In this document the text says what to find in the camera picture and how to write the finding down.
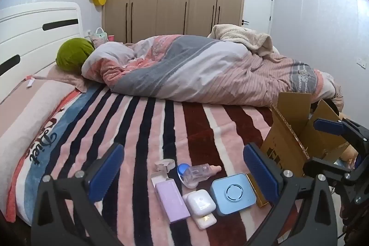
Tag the small white red tag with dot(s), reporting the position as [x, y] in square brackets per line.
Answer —
[30, 83]

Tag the white wall socket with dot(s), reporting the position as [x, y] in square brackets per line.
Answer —
[361, 63]

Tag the white bed headboard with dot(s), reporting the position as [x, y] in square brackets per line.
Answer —
[28, 41]

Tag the white square case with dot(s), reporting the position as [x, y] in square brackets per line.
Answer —
[206, 221]

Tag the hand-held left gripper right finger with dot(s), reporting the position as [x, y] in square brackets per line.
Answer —
[259, 174]

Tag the purple rectangular box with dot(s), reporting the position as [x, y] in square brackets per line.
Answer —
[171, 200]

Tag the light blue square box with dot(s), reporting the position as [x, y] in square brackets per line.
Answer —
[230, 194]

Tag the blue and white round cap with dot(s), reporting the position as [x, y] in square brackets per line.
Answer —
[181, 170]

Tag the white door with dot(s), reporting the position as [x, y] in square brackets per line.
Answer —
[256, 4]

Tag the pink cup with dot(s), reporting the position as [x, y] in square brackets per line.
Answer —
[110, 38]

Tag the clear bottle with pink cap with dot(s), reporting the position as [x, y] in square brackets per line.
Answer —
[201, 172]

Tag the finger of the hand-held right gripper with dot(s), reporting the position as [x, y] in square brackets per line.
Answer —
[328, 125]
[325, 168]

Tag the long pale pink pillow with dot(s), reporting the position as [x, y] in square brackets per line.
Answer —
[26, 119]

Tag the gold rectangular box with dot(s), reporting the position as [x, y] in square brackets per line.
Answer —
[261, 201]

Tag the pink grey striped quilt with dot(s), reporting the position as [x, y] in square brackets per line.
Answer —
[201, 70]

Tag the green pillow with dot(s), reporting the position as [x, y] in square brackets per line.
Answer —
[72, 54]

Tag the cream fleece blanket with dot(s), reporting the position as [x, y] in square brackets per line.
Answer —
[242, 35]

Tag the mint green bag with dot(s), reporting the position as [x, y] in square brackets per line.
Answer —
[99, 34]

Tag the white earbuds case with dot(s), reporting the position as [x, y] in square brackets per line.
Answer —
[201, 202]

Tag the brown cardboard box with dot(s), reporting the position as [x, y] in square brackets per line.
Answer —
[284, 130]

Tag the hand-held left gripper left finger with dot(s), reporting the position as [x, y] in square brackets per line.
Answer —
[106, 174]

